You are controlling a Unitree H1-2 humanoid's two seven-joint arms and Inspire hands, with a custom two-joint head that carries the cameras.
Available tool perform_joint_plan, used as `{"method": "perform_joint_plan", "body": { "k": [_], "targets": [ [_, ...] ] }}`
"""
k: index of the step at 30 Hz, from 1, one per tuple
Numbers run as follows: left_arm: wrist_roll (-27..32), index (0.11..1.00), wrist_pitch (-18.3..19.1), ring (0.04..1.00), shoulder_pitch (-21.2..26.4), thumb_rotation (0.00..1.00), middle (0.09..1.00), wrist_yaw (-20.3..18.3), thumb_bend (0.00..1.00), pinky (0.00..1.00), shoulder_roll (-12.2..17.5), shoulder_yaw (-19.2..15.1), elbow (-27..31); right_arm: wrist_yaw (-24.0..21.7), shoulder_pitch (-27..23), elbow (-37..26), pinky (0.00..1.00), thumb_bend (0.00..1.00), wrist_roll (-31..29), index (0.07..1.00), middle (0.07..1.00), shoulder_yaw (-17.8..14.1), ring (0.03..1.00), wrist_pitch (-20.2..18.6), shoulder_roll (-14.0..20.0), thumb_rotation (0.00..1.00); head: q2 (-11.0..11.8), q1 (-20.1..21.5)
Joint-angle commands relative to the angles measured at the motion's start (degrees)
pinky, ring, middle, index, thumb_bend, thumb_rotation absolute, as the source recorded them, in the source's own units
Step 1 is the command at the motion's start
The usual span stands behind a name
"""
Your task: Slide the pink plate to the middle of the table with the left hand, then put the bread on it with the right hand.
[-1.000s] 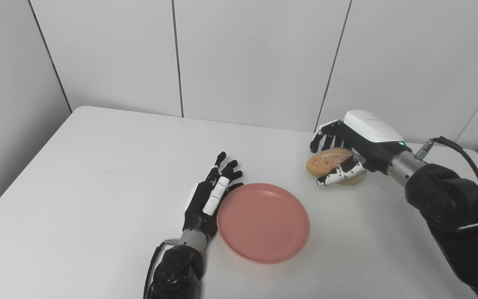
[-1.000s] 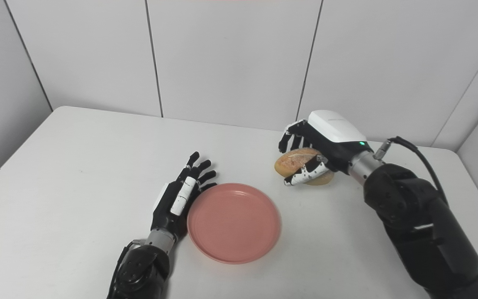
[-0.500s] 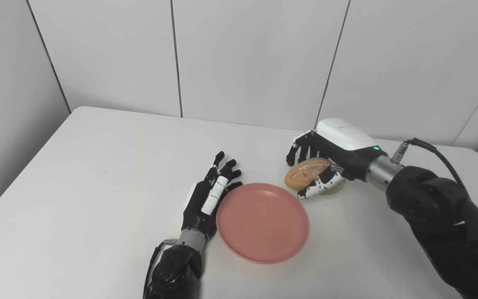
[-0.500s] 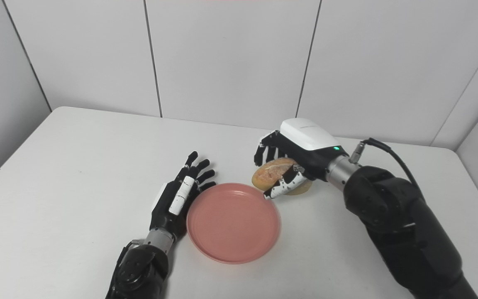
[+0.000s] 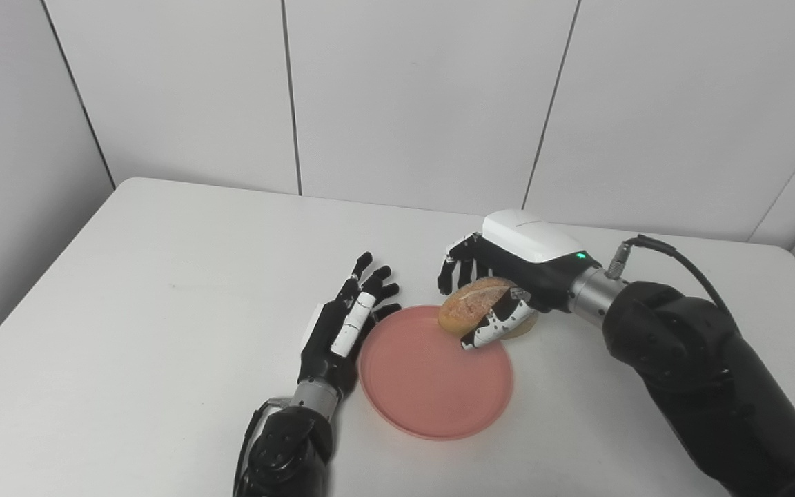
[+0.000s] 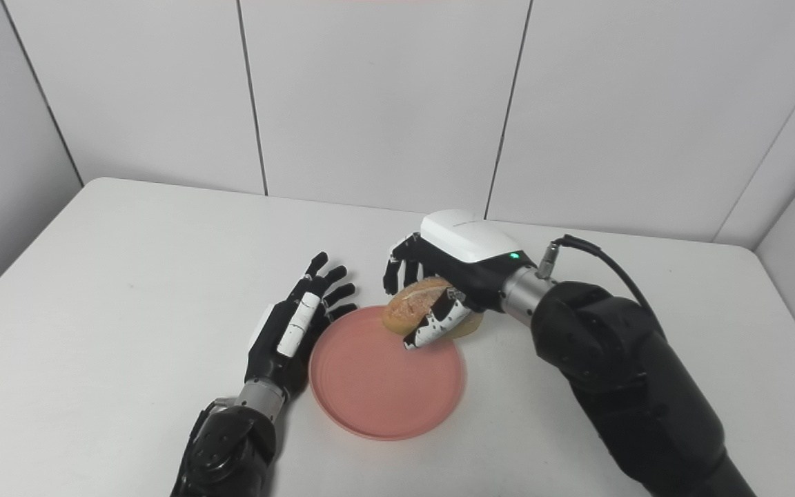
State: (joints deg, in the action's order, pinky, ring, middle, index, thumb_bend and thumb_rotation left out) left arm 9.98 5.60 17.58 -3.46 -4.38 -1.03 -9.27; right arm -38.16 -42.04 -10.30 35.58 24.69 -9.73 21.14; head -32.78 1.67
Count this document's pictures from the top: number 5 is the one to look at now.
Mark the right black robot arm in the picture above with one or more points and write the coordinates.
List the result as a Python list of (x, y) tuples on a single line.
[(708, 379)]

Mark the pink round plate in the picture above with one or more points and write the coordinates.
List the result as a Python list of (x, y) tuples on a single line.
[(432, 386)]

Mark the golden bread roll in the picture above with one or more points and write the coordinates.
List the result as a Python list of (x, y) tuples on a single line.
[(470, 304)]

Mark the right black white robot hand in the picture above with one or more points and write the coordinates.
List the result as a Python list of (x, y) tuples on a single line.
[(535, 255)]

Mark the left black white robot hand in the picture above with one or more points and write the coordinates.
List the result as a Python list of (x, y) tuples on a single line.
[(328, 345)]

